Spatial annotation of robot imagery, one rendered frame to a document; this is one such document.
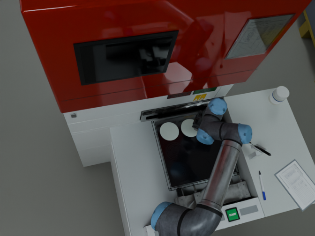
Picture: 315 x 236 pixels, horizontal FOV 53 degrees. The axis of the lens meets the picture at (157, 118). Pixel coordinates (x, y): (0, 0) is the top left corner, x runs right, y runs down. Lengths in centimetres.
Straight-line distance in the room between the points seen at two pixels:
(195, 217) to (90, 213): 139
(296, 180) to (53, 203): 163
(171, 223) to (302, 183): 79
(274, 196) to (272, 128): 35
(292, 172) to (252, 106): 39
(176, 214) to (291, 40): 262
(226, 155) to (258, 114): 58
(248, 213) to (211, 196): 46
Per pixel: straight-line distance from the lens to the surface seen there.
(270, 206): 163
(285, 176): 170
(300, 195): 171
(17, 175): 256
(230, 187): 166
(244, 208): 159
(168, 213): 119
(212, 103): 132
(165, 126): 164
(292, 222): 279
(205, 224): 114
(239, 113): 170
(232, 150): 121
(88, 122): 157
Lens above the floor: 242
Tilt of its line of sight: 67 degrees down
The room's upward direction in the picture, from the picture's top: 19 degrees clockwise
